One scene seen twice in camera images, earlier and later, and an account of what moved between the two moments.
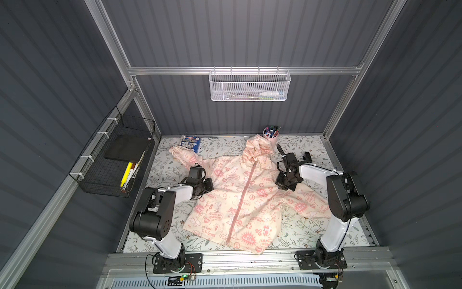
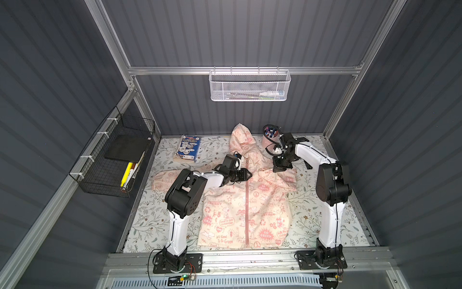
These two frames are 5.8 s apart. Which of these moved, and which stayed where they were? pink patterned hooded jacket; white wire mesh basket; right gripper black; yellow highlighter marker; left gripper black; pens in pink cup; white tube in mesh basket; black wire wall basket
Moved: pink patterned hooded jacket; right gripper black; left gripper black
Stayed: black wire wall basket; white tube in mesh basket; white wire mesh basket; pens in pink cup; yellow highlighter marker
